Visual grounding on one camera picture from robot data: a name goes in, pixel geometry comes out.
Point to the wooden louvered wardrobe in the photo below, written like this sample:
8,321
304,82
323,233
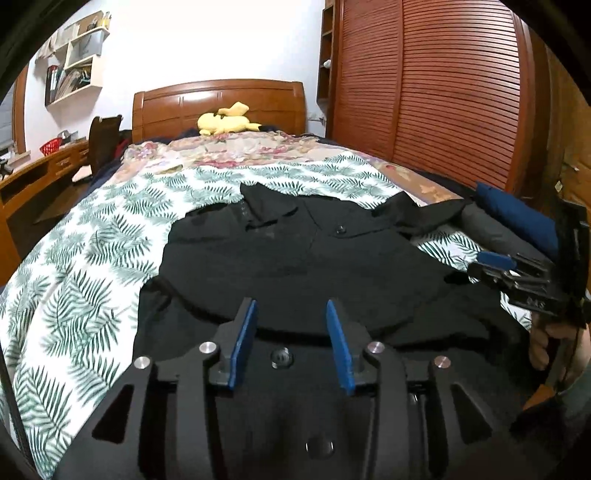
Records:
438,83

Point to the white wall shelf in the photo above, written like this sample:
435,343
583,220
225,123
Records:
76,64

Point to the wooden open shelf unit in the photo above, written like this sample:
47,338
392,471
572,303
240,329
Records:
325,87

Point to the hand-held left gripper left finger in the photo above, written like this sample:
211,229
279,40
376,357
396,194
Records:
242,344

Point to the yellow plush toy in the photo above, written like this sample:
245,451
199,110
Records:
224,121

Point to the black collared shirt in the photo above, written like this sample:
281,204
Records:
300,267

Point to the person's right hand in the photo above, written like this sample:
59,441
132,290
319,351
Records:
539,344

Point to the leaf print blanket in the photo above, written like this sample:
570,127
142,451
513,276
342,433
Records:
83,277

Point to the blue folded cloth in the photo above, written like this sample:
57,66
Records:
521,217

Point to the red basket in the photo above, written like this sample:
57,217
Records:
51,146

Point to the wooden desk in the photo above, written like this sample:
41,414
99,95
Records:
27,184

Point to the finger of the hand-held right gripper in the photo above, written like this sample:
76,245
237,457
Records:
485,274
496,261

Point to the wooden bed headboard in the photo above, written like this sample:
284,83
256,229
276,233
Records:
184,106

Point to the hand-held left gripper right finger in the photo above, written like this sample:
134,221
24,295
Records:
339,346

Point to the dark desk chair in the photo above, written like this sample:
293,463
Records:
102,138

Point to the wooden door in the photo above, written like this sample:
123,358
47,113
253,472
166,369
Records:
572,129

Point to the grey folded cloth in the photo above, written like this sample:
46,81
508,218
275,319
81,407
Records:
489,233

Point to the floral blanket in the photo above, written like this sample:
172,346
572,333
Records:
258,152

